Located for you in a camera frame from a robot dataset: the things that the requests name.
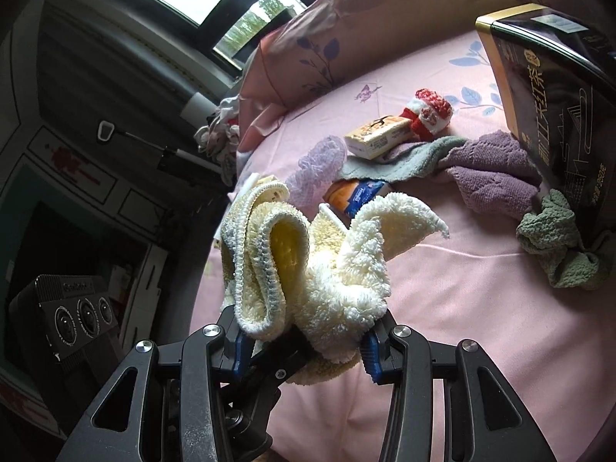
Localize cream fluffy towel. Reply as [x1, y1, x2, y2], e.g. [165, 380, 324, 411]
[219, 180, 450, 387]

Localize pink floral pillow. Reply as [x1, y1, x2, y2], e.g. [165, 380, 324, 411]
[238, 0, 569, 150]

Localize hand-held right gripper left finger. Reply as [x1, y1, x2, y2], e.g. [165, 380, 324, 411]
[57, 304, 258, 462]

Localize pink bed sheet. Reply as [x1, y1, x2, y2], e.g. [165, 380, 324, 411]
[190, 24, 616, 462]

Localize white-handled rod tool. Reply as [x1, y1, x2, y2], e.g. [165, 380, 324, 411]
[96, 120, 224, 169]

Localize colourful flower-print tissue packet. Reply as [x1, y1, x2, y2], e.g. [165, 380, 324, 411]
[322, 179, 390, 217]

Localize small cream tissue packet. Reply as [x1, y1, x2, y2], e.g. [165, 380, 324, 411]
[344, 115, 412, 159]

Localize red and white knitted item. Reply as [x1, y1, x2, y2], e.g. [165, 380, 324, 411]
[397, 88, 453, 141]

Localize green knitted cloth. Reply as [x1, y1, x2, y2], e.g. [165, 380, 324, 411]
[516, 189, 614, 290]

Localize white cylinder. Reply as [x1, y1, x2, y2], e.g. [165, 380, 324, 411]
[180, 91, 213, 121]

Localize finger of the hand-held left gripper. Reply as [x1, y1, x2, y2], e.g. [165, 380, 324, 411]
[222, 338, 317, 446]

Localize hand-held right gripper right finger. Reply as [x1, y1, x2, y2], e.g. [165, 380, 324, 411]
[360, 309, 563, 462]

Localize grey-green towel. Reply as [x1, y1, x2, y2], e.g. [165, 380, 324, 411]
[341, 136, 467, 184]

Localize purple towel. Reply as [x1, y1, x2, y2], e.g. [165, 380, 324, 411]
[435, 130, 542, 215]

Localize lavender mesh bath sponge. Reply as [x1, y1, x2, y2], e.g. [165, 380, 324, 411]
[297, 136, 347, 205]

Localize dark cabinet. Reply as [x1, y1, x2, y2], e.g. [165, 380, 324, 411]
[0, 120, 222, 395]

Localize black and gold tea box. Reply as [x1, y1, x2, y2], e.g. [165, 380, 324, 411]
[475, 4, 616, 251]

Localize grey radiator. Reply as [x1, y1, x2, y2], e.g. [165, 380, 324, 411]
[36, 0, 203, 121]

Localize white patterned clothes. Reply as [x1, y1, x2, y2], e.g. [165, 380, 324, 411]
[195, 96, 241, 186]

